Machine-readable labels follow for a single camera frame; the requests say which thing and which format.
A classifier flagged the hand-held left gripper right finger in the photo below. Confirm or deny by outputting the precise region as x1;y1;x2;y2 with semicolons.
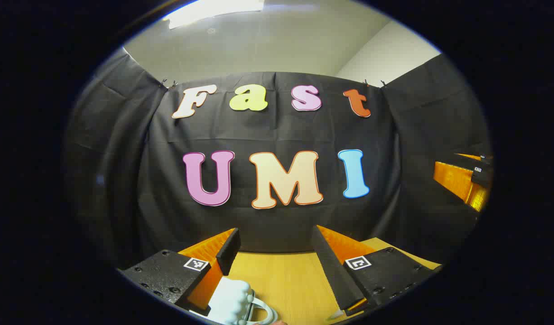
311;224;442;320

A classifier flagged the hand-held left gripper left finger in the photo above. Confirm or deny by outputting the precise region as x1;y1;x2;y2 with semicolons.
119;228;241;316

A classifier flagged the white suitcase with handle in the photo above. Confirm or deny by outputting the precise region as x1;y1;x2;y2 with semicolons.
191;276;277;325

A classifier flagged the black backdrop cloth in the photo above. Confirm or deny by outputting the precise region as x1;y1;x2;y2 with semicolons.
65;47;492;271

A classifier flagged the ceiling light panel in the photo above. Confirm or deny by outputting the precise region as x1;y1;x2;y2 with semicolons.
164;0;266;30

